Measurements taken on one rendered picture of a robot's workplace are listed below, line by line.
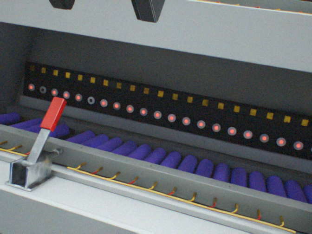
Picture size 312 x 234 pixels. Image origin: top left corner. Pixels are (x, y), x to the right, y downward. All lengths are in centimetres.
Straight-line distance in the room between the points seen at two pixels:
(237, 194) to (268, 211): 3
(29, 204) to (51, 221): 3
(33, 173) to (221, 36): 21
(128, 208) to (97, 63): 29
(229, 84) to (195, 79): 5
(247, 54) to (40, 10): 21
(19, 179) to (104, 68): 25
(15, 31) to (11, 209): 32
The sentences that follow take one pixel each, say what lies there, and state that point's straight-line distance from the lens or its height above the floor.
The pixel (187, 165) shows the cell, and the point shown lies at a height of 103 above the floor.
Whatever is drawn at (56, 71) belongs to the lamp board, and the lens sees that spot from 50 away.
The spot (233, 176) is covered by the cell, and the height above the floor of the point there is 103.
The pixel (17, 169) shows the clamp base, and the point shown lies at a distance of 33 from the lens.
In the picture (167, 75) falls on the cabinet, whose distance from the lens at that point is 49.
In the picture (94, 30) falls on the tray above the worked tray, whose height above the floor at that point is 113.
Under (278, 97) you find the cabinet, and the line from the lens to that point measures 48.
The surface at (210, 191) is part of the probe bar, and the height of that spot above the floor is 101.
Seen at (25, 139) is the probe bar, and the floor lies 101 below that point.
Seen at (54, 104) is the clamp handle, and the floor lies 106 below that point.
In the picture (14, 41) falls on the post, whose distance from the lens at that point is 56.
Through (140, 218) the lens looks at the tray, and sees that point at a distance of 29.
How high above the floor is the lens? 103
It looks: 7 degrees up
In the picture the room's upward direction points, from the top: 14 degrees clockwise
